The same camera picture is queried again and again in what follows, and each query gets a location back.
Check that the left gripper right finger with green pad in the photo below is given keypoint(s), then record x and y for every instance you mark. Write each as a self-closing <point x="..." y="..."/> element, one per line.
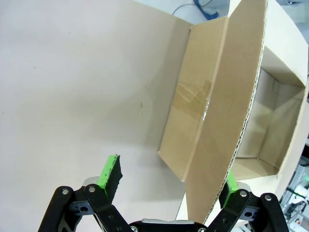
<point x="243" y="210"/>

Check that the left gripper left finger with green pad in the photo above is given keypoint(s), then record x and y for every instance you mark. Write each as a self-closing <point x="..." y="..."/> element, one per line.
<point x="101" y="207"/>

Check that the large brown cardboard box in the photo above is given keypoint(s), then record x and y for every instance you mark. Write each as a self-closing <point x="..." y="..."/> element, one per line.
<point x="212" y="120"/>

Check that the metal equipment frame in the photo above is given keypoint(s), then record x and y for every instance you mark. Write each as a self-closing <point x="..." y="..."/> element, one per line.
<point x="300" y="193"/>

